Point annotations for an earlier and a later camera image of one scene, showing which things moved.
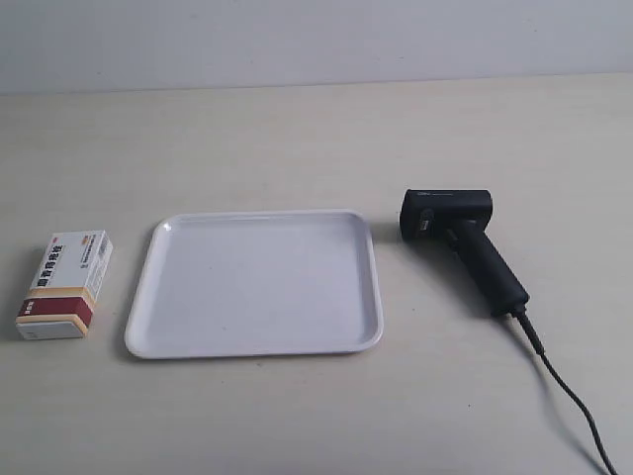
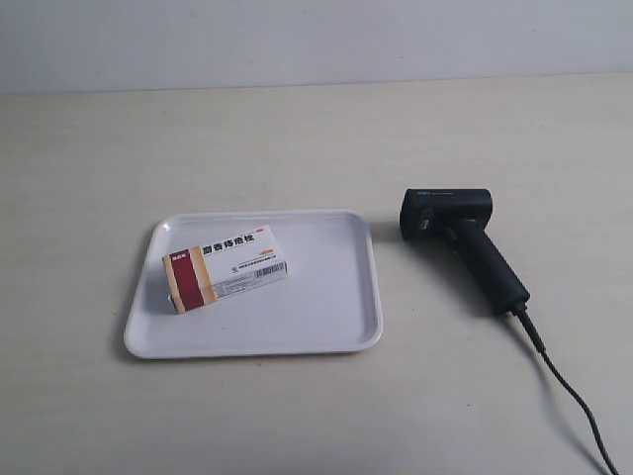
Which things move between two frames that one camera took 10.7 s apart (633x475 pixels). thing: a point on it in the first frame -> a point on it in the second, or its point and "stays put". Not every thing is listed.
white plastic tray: (257, 284) stays put
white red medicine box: (62, 294) -> (197, 275)
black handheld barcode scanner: (427, 214) stays put
